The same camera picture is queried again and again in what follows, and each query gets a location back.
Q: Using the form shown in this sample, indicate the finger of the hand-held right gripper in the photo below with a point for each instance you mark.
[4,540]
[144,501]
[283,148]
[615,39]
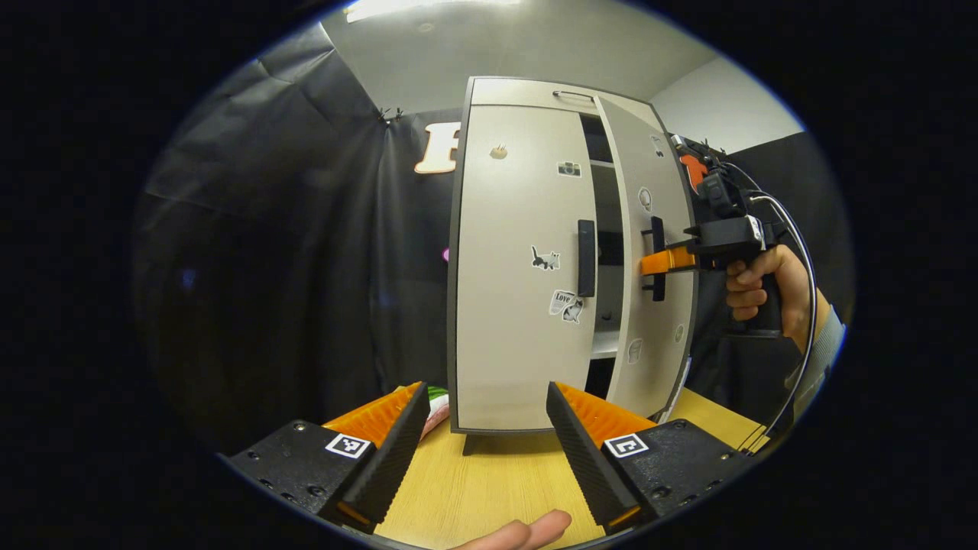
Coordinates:
[668,261]

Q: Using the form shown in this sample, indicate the black backdrop clip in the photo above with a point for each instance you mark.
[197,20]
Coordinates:
[390,114]
[712,147]

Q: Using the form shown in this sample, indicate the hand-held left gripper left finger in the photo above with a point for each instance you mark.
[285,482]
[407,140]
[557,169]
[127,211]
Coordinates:
[390,458]

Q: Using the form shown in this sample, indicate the beige shoe cabinet door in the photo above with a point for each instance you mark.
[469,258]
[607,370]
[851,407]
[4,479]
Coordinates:
[512,229]
[657,367]

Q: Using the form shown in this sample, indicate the beige cabinet drawer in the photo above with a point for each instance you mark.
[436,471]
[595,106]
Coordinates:
[512,92]

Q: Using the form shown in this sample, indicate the ceiling light panel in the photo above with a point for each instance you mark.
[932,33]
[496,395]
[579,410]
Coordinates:
[428,8]

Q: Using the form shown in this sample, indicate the black backdrop cloth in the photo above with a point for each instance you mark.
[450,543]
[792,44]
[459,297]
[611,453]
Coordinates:
[267,267]

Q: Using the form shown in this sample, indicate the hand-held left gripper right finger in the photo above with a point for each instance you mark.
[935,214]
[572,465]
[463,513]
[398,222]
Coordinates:
[584,458]

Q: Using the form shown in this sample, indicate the green and pink object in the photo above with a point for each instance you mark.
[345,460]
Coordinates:
[435,416]

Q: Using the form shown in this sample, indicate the beige double-door shoe cabinet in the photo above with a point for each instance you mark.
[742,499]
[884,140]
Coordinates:
[607,191]

